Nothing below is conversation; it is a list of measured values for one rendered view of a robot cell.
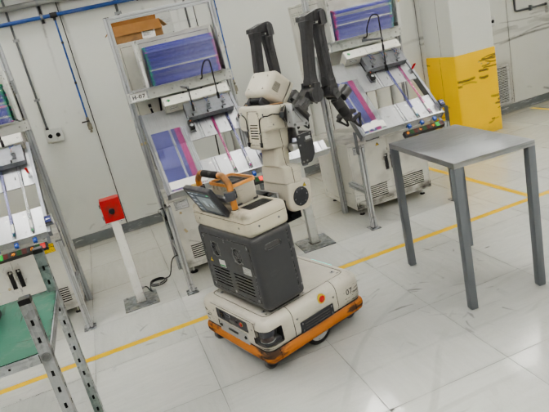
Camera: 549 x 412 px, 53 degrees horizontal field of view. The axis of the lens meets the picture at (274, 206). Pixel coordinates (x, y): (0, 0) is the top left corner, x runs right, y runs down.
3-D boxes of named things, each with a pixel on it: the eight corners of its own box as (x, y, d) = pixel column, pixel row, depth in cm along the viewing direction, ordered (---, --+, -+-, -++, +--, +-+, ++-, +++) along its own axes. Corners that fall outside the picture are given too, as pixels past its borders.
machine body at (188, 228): (274, 247, 427) (256, 172, 409) (188, 276, 410) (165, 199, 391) (251, 226, 487) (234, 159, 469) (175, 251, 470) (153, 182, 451)
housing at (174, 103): (229, 102, 412) (229, 89, 400) (167, 119, 400) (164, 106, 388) (226, 95, 416) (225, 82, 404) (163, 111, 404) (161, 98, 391)
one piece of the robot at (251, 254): (274, 337, 271) (233, 177, 246) (216, 307, 314) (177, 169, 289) (323, 306, 288) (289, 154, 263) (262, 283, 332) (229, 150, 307)
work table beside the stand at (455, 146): (471, 310, 285) (453, 163, 261) (408, 263, 351) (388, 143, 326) (546, 284, 293) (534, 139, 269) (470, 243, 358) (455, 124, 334)
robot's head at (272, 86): (264, 95, 271) (275, 68, 273) (241, 96, 288) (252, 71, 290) (284, 108, 280) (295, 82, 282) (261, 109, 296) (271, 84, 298)
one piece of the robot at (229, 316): (255, 339, 270) (251, 324, 267) (212, 315, 302) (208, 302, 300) (259, 337, 271) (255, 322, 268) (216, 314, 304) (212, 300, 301)
